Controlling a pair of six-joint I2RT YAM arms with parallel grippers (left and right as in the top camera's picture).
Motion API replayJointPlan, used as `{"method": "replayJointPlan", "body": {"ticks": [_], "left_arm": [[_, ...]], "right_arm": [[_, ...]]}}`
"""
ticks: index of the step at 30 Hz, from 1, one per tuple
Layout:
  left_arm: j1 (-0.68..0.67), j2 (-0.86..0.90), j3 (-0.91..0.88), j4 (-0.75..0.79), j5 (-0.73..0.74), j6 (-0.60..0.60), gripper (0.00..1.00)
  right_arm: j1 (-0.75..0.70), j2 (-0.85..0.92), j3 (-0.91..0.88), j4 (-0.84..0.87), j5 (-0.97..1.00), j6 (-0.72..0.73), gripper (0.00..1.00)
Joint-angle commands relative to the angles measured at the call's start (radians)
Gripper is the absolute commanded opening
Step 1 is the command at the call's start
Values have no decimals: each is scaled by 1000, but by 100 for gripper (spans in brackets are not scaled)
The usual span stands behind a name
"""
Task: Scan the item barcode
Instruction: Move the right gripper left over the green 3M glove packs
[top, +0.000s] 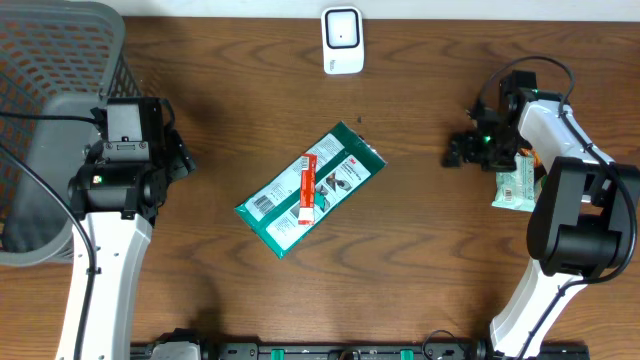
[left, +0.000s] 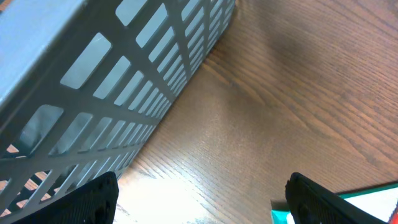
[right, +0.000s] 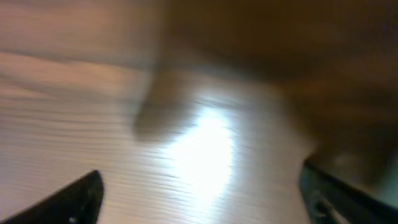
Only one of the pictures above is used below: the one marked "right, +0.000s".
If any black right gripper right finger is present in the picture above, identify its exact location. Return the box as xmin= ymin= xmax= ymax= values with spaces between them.
xmin=298 ymin=160 xmax=397 ymax=224

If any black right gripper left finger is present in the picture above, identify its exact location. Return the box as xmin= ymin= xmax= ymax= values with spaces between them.
xmin=1 ymin=170 xmax=104 ymax=224

